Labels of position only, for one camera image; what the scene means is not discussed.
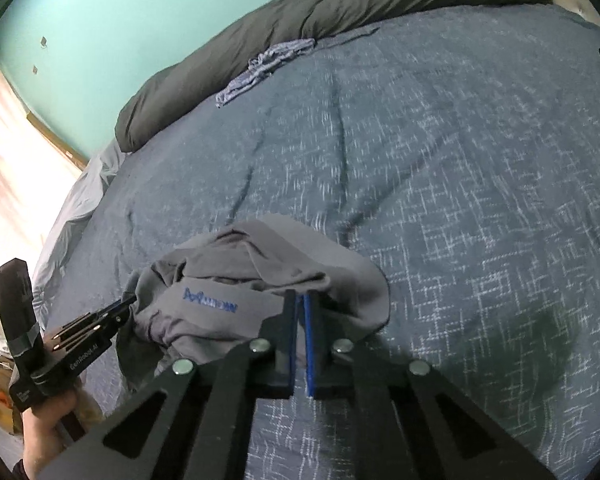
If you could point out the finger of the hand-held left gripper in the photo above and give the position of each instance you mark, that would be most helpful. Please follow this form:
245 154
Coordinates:
97 316
100 331

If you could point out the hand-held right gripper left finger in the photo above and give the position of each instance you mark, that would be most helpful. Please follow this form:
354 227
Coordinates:
291 340

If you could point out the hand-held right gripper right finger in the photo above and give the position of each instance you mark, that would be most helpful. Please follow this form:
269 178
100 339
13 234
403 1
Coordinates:
310 345

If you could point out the grey boxer briefs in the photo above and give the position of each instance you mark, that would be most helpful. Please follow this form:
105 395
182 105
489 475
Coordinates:
205 280

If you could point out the person's left forearm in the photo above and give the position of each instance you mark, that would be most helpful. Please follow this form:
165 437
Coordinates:
22 472

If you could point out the person's left hand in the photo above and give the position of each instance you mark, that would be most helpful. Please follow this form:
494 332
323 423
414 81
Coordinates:
42 430

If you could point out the cardboard box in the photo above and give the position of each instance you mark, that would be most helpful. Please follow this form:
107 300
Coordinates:
2 380

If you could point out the blue patterned bedspread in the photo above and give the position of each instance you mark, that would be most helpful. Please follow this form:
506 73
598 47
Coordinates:
455 185

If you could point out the blue striped underwear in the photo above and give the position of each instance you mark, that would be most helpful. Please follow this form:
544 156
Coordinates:
265 62

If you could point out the wooden window frame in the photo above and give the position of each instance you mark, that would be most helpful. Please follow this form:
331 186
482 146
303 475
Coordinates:
60 142

